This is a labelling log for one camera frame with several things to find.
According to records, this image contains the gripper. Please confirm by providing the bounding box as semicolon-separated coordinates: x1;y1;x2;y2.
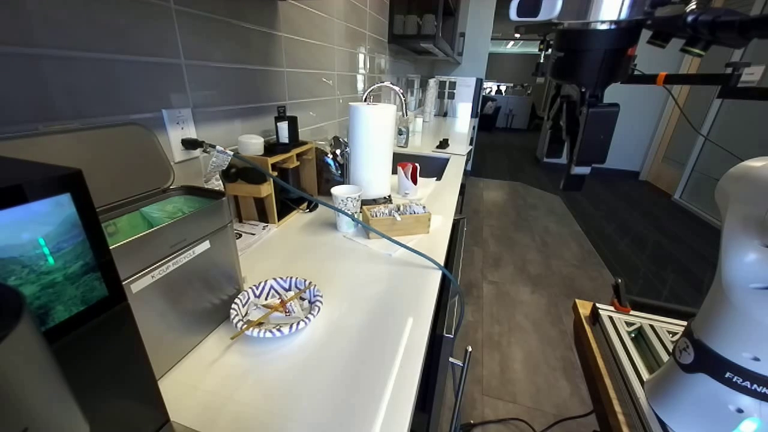
536;20;647;193

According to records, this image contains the red and white cup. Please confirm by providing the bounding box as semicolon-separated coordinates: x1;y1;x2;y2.
397;161;421;198

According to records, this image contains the patterned paper coffee cup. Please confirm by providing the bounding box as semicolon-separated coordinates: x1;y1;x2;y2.
330;184;364;234

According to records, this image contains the coffee machine with screen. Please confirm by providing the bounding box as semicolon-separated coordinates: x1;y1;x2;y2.
0;155;173;432

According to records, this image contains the wooden door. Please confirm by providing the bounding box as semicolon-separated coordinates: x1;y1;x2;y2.
638;53;722;199

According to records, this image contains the stack of paper cups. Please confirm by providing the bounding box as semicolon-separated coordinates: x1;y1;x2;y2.
422;77;440;122

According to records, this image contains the sink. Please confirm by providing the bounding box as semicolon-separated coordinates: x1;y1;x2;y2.
392;151;451;182

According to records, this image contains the orange and black clamp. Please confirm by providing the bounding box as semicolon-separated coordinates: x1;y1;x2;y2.
611;278;632;314

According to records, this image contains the row of sachets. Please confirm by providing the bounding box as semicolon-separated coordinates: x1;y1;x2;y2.
369;202;428;219

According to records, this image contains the chrome tap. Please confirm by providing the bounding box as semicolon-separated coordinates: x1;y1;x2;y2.
361;81;409;119

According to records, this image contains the row of white mugs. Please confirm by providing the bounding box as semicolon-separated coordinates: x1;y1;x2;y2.
392;13;438;36

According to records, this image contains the wooden sachet tray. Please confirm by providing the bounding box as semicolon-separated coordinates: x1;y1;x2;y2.
361;203;432;240

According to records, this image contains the white paper towel roll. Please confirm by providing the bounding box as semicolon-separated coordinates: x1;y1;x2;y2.
347;101;398;199

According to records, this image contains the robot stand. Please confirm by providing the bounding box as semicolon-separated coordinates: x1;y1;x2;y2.
572;298;689;432

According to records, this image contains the dark foil bag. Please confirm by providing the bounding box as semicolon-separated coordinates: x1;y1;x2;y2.
316;139;347;196

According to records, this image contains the black small appliance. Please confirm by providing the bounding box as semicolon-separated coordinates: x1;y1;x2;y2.
274;105;300;149

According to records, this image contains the wooden counter organizer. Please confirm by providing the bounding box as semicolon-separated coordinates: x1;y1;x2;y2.
224;142;319;226

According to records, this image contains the heap of used packets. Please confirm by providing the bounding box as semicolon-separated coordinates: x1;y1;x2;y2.
258;296;308;325

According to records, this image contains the printed paper leaflet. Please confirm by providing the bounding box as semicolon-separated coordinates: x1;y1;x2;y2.
233;220;277;254

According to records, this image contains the wooden stir stick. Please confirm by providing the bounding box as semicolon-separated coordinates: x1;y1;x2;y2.
230;284;314;341

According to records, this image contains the blue patterned paper plate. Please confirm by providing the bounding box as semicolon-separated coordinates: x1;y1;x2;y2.
229;276;324;338

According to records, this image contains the steel recycling bin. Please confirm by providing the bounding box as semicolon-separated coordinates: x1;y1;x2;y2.
0;122;245;380

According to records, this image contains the steel bin lid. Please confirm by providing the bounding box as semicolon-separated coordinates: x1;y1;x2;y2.
0;122;176;209

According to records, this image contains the wall cabinet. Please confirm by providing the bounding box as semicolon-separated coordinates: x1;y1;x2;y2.
388;0;464;64

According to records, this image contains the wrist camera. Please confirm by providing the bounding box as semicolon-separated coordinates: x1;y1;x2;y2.
645;3;768;58

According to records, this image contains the white cable tag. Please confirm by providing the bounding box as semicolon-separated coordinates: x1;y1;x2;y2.
202;146;234;191

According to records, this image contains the white wall socket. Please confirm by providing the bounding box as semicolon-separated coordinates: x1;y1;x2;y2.
161;107;200;163

